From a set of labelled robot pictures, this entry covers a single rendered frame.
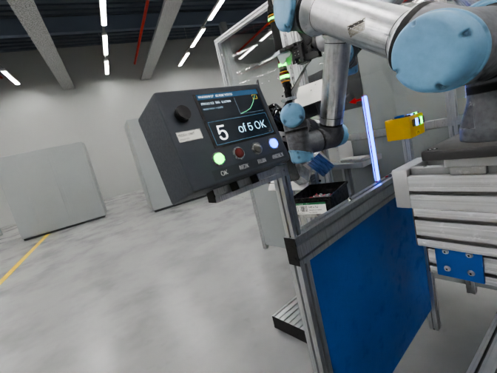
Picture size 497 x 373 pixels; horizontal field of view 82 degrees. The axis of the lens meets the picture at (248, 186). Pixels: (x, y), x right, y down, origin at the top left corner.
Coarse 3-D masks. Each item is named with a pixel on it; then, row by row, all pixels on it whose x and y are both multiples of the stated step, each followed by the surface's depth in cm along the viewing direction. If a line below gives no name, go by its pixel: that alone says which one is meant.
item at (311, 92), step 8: (320, 80) 164; (304, 88) 172; (312, 88) 166; (320, 88) 161; (304, 96) 169; (312, 96) 163; (320, 96) 158; (304, 104) 166; (272, 184) 157; (296, 184) 144; (304, 184) 140
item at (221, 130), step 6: (222, 120) 56; (210, 126) 54; (216, 126) 55; (222, 126) 56; (228, 126) 57; (216, 132) 55; (222, 132) 56; (228, 132) 56; (216, 138) 54; (222, 138) 55; (228, 138) 56; (234, 138) 57; (216, 144) 54; (222, 144) 55
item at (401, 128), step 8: (392, 120) 122; (400, 120) 119; (408, 120) 117; (392, 128) 122; (400, 128) 120; (408, 128) 118; (416, 128) 122; (424, 128) 127; (392, 136) 123; (400, 136) 121; (408, 136) 119
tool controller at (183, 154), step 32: (160, 96) 50; (192, 96) 54; (224, 96) 58; (256, 96) 64; (160, 128) 51; (192, 128) 52; (256, 128) 61; (160, 160) 55; (192, 160) 50; (256, 160) 59; (192, 192) 50
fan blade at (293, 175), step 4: (284, 144) 132; (288, 152) 130; (288, 160) 127; (288, 164) 126; (292, 164) 126; (288, 168) 124; (292, 168) 124; (296, 168) 124; (288, 172) 123; (292, 172) 123; (296, 172) 123; (292, 176) 122; (296, 176) 121; (292, 180) 120; (296, 180) 120
